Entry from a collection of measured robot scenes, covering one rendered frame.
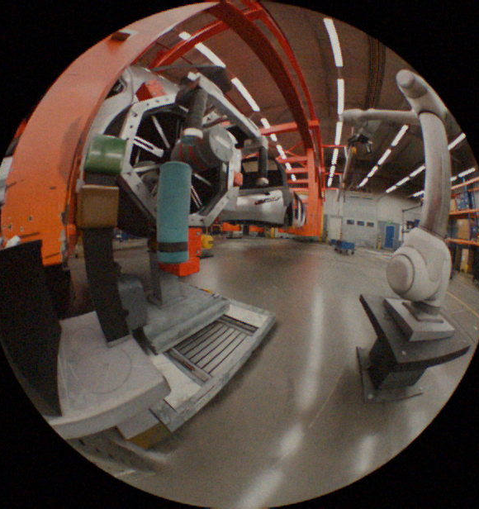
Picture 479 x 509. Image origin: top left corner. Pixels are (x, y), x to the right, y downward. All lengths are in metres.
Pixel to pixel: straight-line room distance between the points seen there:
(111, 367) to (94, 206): 0.14
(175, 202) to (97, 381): 0.35
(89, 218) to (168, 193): 0.26
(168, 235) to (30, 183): 0.33
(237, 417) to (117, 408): 0.49
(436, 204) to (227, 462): 0.87
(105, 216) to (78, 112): 0.28
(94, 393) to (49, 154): 0.33
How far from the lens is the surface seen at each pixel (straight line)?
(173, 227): 0.37
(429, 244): 0.50
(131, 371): 0.16
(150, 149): 0.67
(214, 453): 0.57
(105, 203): 0.15
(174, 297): 0.76
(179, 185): 0.39
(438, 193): 0.54
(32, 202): 0.33
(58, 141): 0.35
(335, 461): 0.64
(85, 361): 0.19
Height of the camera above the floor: 0.57
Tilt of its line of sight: 10 degrees down
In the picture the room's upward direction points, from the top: 2 degrees clockwise
